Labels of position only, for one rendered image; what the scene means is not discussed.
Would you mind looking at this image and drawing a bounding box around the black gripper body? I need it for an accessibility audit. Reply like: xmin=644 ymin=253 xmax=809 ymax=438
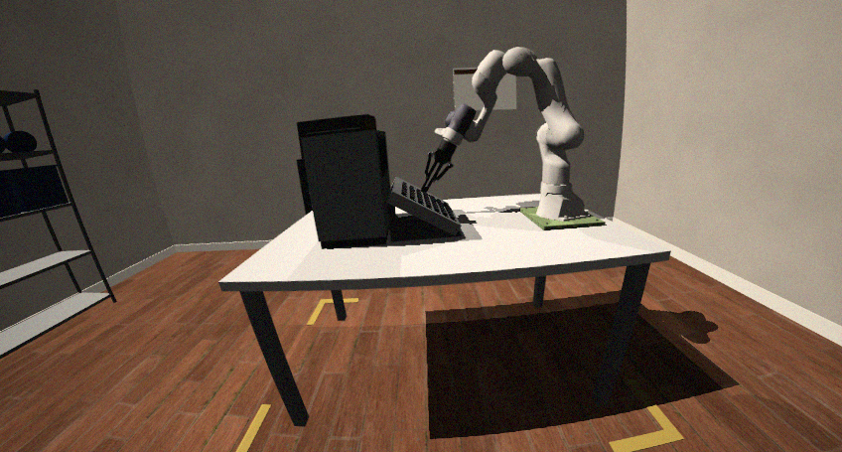
xmin=434 ymin=139 xmax=457 ymax=165

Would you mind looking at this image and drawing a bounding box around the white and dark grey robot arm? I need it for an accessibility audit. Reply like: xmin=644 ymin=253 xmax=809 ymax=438
xmin=435 ymin=47 xmax=590 ymax=222

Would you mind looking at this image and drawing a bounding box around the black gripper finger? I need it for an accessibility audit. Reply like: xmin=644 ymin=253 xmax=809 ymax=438
xmin=426 ymin=158 xmax=453 ymax=193
xmin=421 ymin=152 xmax=441 ymax=191

